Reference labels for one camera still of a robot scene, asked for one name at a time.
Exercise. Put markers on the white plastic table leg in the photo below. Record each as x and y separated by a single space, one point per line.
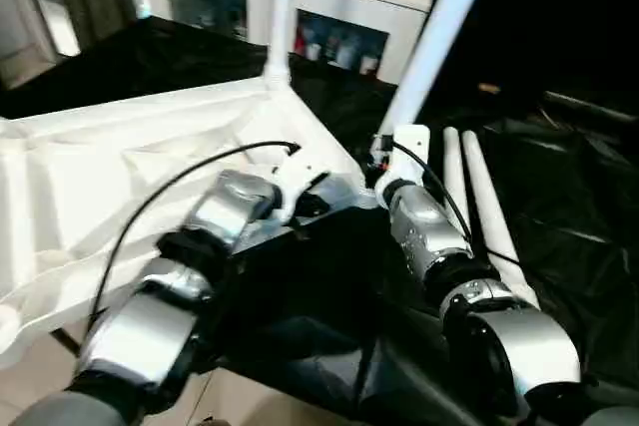
439 37
455 166
486 196
280 12

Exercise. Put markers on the white plastic table top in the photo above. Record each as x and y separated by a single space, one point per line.
100 171

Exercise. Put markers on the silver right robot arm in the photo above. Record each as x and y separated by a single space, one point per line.
429 231

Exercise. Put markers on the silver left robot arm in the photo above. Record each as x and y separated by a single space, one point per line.
224 206

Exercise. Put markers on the small white blue box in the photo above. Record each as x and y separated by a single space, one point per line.
344 53

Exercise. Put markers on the dark metal rod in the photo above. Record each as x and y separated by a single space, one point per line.
589 107

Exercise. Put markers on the black metal frame strut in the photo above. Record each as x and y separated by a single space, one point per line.
67 341

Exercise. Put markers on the grey sliding door frame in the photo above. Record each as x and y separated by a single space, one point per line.
40 2

